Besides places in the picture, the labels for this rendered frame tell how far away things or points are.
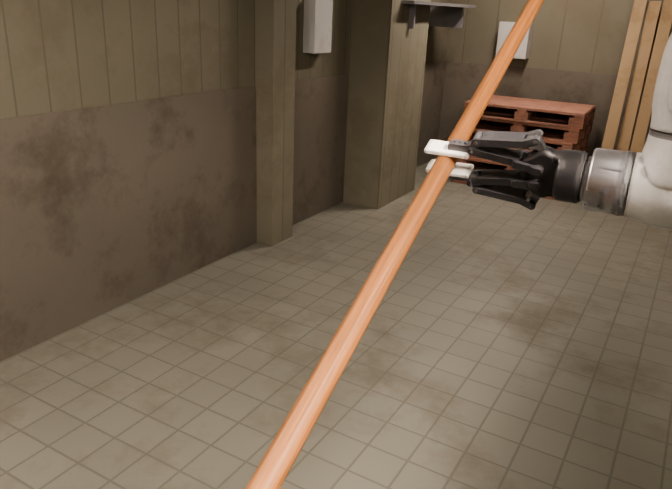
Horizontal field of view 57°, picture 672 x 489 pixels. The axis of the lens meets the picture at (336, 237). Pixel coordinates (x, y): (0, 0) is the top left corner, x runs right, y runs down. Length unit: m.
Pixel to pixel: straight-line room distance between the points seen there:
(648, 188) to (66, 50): 3.31
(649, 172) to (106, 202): 3.51
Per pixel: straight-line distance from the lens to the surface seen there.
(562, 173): 0.93
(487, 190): 1.00
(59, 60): 3.79
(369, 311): 0.77
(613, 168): 0.92
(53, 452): 3.17
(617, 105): 7.63
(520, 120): 7.25
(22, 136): 3.67
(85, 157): 3.92
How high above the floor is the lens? 1.90
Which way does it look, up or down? 20 degrees down
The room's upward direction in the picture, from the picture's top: 3 degrees clockwise
